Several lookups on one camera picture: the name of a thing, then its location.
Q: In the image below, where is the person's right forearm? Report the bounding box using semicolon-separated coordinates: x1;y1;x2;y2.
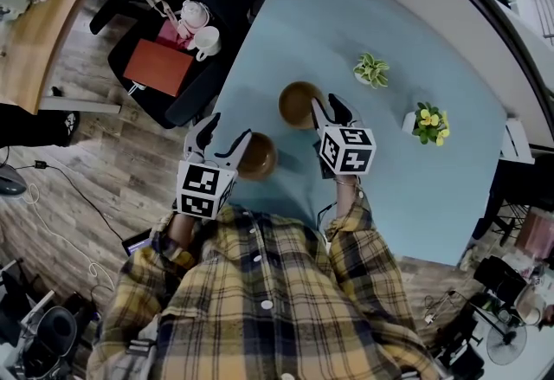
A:
324;173;390;267

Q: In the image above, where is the white mug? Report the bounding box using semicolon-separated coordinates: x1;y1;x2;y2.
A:
193;26;222;62

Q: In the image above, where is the white floor cable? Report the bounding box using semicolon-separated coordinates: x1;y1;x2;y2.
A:
19;183;116;291

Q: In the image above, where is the grey rounded device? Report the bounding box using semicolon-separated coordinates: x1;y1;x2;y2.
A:
0;164;27;197

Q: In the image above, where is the black standing fan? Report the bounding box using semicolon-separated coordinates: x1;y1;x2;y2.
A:
486;319;528;366

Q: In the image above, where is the person's left forearm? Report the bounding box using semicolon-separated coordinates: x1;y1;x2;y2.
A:
155;211;207;269

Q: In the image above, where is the yellow flower potted plant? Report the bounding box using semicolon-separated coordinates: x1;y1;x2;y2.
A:
402;101;451;148

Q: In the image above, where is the red book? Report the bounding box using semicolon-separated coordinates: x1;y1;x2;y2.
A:
123;39;195;97

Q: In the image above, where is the dark phone with blue screen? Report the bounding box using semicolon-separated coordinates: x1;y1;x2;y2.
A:
121;229;153;258

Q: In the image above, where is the green leafy potted plant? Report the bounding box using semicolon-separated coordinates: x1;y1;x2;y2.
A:
352;52;390;89

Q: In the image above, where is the light blue table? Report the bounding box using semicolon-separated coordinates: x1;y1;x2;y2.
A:
214;0;507;267

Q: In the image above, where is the wooden desk with white frame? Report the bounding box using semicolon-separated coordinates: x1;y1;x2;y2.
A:
0;0;126;115

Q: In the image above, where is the black cable with adapter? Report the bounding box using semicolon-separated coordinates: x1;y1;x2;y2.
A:
12;159;126;243

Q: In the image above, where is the grey striped strap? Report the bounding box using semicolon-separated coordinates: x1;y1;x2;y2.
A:
114;337;159;380

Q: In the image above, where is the white slatted crate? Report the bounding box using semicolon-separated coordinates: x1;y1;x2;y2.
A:
497;118;538;164

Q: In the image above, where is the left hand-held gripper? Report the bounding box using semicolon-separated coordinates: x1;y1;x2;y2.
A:
175;112;253;222

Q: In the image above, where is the white teapot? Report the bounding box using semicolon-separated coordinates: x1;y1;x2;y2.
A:
178;0;211;31

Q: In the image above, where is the pink storage box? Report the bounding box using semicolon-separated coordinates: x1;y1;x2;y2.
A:
514;213;554;261

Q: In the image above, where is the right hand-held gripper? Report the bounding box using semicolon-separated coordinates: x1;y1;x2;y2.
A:
310;92;377;180

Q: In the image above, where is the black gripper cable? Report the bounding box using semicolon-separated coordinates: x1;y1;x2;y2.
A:
318;200;338;236

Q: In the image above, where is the black wire-leg chair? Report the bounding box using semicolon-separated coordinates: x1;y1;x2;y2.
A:
471;152;554;248

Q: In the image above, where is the person's yellow plaid shirt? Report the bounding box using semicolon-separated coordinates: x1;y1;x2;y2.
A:
86;204;438;380

